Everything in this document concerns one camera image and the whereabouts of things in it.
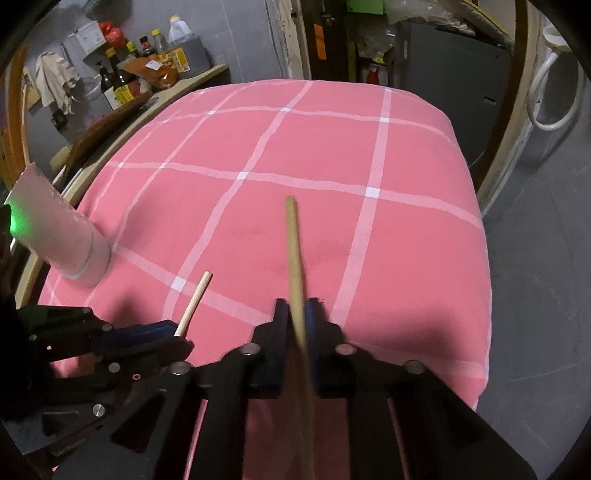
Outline short chopstick near left gripper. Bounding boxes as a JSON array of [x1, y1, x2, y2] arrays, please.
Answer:
[[174, 271, 213, 338]]

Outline clear oil jug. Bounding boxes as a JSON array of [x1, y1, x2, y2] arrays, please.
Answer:
[[167, 15, 211, 78]]

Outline white plastic utensil holder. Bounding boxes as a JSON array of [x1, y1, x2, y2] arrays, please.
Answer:
[[6, 164, 111, 288]]

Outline dark soy sauce bottle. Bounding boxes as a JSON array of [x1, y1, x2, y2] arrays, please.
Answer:
[[105, 47, 134, 105]]

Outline dark grey cabinet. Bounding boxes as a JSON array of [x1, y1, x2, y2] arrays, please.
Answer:
[[402, 23, 511, 165]]

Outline green box on shelf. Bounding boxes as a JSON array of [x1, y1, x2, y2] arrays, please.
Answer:
[[346, 0, 385, 15]]

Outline pink checked tablecloth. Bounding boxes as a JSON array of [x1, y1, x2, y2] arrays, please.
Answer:
[[40, 80, 492, 407]]

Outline hanging white towel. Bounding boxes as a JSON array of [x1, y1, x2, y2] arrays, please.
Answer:
[[34, 52, 80, 115]]

